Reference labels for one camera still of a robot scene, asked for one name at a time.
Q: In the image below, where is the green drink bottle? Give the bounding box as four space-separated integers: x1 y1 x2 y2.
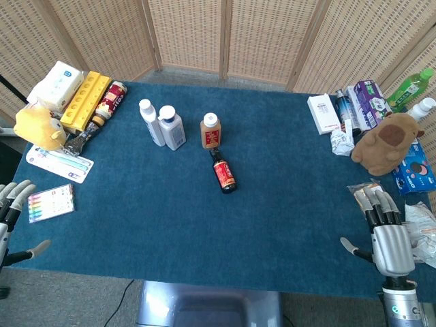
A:
385 67 435 112

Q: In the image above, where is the purple tissue pack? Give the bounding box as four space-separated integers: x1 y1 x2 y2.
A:
345 80 393 132

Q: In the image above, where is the red Costa coffee bottle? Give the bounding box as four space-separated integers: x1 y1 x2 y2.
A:
92 80 128 127

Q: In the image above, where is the toothbrush blister pack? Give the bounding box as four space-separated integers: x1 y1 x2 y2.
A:
25 144 95 185

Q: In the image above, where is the wicker folding screen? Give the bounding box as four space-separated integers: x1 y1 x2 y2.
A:
0 0 436 119

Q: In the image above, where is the clear snack packet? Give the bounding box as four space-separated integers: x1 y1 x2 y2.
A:
347 181 383 206

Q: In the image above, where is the white bottle with blue cap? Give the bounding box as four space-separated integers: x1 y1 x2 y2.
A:
157 105 187 151

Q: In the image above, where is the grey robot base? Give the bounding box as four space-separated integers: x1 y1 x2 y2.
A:
136 280 284 327

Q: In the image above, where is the highlighter pen pack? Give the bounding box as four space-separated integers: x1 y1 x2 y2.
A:
27 183 77 225

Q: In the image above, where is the black pole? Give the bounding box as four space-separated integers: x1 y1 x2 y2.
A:
0 74 29 104

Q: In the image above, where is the white tissue pack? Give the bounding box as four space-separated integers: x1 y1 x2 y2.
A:
27 60 85 114

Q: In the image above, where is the orange juice bottle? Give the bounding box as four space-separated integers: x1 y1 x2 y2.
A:
199 112 223 150

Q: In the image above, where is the black floor cable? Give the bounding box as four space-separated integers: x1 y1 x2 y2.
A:
102 279 138 327

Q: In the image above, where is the blue cloth table mat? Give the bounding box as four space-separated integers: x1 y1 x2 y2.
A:
5 80 436 301

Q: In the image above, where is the blue Oreo box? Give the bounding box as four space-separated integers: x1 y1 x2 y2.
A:
391 142 436 196

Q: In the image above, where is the small white bottle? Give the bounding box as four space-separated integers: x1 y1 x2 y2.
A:
406 97 436 122

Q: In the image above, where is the dark glass sauce bottle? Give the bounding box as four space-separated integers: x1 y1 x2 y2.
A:
208 147 238 196

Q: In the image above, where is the crumpled white packet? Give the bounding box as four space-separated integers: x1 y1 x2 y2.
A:
329 119 356 158

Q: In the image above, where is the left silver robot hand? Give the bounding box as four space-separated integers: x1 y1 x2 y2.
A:
0 179 52 270

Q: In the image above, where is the brown capybara plush toy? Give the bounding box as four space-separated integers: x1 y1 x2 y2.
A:
350 112 426 177

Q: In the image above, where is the yellow plush toy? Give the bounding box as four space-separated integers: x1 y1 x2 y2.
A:
13 103 67 151

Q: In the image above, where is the crumpled clear plastic bag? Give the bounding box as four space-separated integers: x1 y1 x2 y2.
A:
403 201 436 265

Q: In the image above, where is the tall white plastic bottle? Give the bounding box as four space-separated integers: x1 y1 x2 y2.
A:
138 98 166 148

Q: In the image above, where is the yellow plastic hole tray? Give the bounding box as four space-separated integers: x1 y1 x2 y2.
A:
59 70 113 132

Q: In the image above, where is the white cardboard box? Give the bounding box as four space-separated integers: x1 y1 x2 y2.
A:
307 93 342 136

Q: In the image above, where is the dark blue can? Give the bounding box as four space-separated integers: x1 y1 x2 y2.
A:
334 89 362 137

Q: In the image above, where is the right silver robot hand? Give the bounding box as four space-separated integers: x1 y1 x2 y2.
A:
340 185 417 289

